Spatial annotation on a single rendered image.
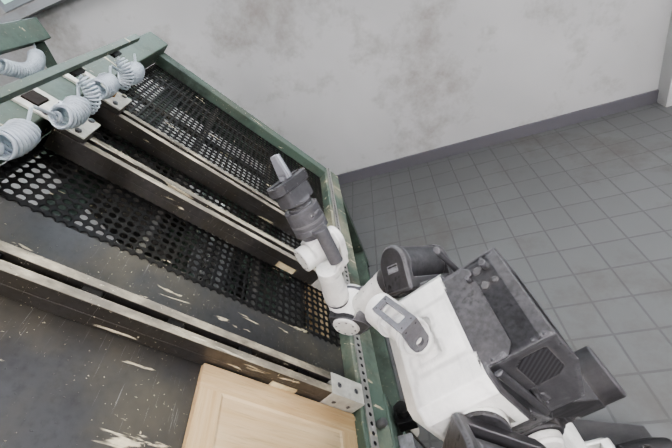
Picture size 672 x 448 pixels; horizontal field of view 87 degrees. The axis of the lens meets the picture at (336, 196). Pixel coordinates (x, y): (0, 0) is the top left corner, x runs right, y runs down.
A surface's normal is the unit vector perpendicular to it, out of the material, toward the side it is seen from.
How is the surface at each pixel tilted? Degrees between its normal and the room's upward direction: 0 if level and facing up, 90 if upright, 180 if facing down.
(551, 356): 90
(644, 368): 0
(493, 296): 23
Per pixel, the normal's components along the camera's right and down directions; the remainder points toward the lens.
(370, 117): -0.04, 0.58
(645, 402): -0.32, -0.78
